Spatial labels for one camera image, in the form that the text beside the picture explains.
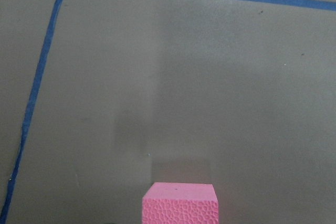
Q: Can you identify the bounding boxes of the red foam block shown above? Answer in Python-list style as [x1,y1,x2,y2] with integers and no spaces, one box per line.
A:
[142,182,219,223]

